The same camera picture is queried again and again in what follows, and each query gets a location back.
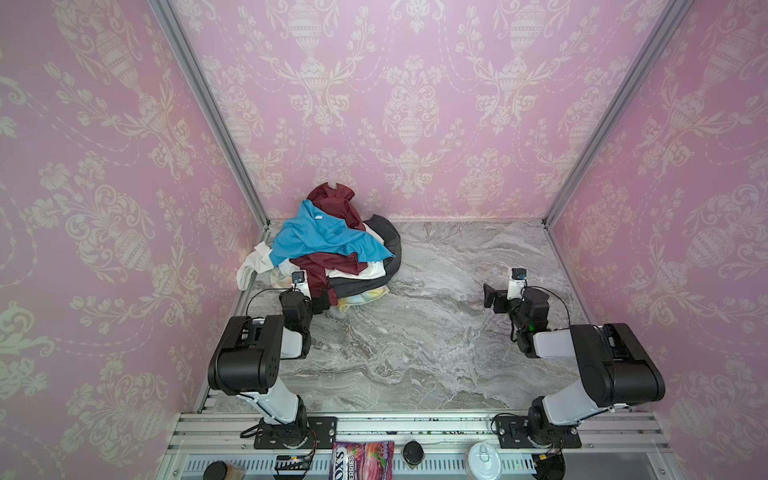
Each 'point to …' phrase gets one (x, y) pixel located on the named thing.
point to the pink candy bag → (362, 460)
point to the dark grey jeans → (345, 286)
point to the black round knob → (413, 453)
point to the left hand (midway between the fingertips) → (310, 286)
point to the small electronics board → (293, 463)
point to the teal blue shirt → (311, 231)
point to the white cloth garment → (260, 261)
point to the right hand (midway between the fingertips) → (502, 283)
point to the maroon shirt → (338, 200)
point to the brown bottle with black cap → (220, 470)
